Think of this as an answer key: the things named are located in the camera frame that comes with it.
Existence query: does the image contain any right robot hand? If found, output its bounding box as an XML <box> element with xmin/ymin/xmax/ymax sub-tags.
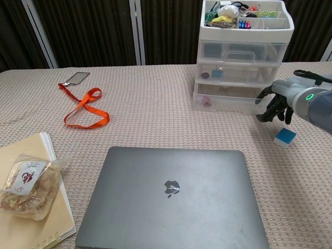
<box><xmin>255</xmin><ymin>76</ymin><xmax>316</xmax><ymax>124</ymax></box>

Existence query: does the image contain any blue white cube block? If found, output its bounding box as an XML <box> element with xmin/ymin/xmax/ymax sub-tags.
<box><xmin>273</xmin><ymin>128</ymin><xmax>297</xmax><ymax>149</ymax></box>

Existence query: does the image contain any clear lowest drawer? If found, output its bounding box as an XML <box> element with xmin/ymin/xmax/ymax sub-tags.
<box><xmin>193</xmin><ymin>84</ymin><xmax>272</xmax><ymax>112</ymax></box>

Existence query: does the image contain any clear middle drawer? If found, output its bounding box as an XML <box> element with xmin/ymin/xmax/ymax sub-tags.
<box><xmin>197</xmin><ymin>63</ymin><xmax>281</xmax><ymax>85</ymax></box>

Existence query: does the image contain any white plastic drawer organiser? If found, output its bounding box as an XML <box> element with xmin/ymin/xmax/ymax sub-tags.
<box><xmin>193</xmin><ymin>0</ymin><xmax>296</xmax><ymax>112</ymax></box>

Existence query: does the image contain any green patterned packet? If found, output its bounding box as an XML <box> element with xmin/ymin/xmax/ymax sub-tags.
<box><xmin>256</xmin><ymin>10</ymin><xmax>280</xmax><ymax>19</ymax></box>

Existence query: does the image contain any small black flat device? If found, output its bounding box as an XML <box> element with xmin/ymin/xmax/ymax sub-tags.
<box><xmin>203</xmin><ymin>43</ymin><xmax>223</xmax><ymax>58</ymax></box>

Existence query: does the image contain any brown flat item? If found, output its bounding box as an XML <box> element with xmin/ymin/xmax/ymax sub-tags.
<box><xmin>207</xmin><ymin>21</ymin><xmax>237</xmax><ymax>29</ymax></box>

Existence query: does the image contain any yellow plastic item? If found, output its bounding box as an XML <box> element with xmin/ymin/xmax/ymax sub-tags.
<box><xmin>211</xmin><ymin>15</ymin><xmax>233</xmax><ymax>23</ymax></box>

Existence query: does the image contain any white crumpled ball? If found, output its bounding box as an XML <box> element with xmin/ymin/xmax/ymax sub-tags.
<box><xmin>217</xmin><ymin>4</ymin><xmax>239</xmax><ymax>18</ymax></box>

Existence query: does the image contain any green printed card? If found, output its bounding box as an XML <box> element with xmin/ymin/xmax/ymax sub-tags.
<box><xmin>204</xmin><ymin>7</ymin><xmax>218</xmax><ymax>21</ymax></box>

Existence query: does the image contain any pink patterned tablecloth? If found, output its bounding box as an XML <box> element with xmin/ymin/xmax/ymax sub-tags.
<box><xmin>0</xmin><ymin>61</ymin><xmax>332</xmax><ymax>249</ymax></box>

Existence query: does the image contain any grey laptop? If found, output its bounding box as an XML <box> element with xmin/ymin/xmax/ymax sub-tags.
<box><xmin>75</xmin><ymin>146</ymin><xmax>270</xmax><ymax>249</ymax></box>

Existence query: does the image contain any dark curtain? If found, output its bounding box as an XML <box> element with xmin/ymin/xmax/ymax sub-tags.
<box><xmin>0</xmin><ymin>0</ymin><xmax>332</xmax><ymax>73</ymax></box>

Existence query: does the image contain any dark clear badge holder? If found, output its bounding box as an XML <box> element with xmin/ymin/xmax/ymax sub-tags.
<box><xmin>66</xmin><ymin>72</ymin><xmax>90</xmax><ymax>86</ymax></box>

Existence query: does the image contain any beige notebook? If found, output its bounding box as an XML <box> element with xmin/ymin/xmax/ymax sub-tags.
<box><xmin>0</xmin><ymin>132</ymin><xmax>77</xmax><ymax>249</ymax></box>

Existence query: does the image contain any bagged snack with red print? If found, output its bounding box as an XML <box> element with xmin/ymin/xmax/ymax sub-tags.
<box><xmin>0</xmin><ymin>153</ymin><xmax>72</xmax><ymax>221</ymax></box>

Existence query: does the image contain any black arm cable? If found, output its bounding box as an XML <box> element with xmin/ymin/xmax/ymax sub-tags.
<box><xmin>294</xmin><ymin>70</ymin><xmax>332</xmax><ymax>84</ymax></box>

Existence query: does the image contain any clear drawer with large handle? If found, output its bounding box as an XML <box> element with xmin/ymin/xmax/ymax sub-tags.
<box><xmin>199</xmin><ymin>40</ymin><xmax>289</xmax><ymax>64</ymax></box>

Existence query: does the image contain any white frame post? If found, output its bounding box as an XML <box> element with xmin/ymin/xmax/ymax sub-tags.
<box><xmin>22</xmin><ymin>0</ymin><xmax>58</xmax><ymax>69</ymax></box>
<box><xmin>321</xmin><ymin>38</ymin><xmax>332</xmax><ymax>62</ymax></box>
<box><xmin>129</xmin><ymin>0</ymin><xmax>146</xmax><ymax>65</ymax></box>

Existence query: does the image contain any orange lanyard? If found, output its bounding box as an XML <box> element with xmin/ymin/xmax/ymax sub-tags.
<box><xmin>58</xmin><ymin>82</ymin><xmax>110</xmax><ymax>130</ymax></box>

